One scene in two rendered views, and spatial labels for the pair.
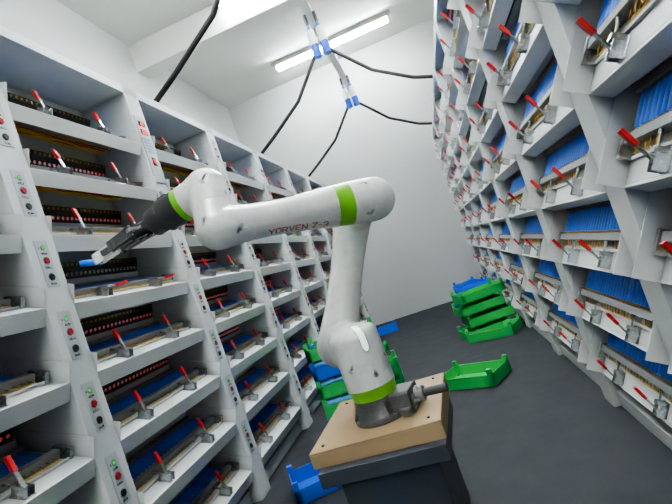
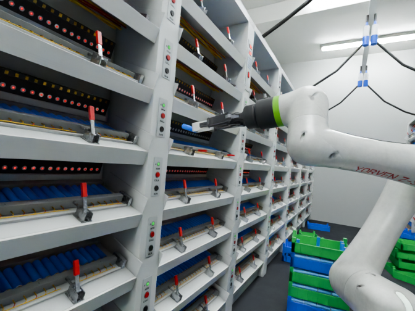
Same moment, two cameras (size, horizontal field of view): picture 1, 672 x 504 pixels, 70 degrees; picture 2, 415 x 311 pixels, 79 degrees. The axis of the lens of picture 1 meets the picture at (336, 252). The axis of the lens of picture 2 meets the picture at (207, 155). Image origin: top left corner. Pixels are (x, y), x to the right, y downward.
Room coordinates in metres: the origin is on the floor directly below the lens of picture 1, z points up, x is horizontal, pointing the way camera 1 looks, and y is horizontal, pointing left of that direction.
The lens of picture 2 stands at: (0.50, 0.30, 0.85)
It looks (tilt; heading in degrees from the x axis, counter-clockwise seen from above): 2 degrees up; 18
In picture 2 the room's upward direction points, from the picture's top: 5 degrees clockwise
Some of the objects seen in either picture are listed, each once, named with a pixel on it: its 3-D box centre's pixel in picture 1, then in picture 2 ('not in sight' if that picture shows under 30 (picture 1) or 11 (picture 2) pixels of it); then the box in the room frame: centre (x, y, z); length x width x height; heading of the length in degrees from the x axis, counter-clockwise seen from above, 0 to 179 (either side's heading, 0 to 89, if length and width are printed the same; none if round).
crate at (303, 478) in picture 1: (330, 468); not in sight; (1.82, 0.29, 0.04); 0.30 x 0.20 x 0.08; 103
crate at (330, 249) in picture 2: (340, 339); (319, 244); (2.09, 0.11, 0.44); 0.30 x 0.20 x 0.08; 88
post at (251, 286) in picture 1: (242, 280); (260, 168); (2.60, 0.53, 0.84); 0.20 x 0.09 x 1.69; 79
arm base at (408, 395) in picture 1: (398, 399); not in sight; (1.27, -0.02, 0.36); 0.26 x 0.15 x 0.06; 66
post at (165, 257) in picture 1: (174, 295); (224, 165); (1.92, 0.66, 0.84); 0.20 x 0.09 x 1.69; 79
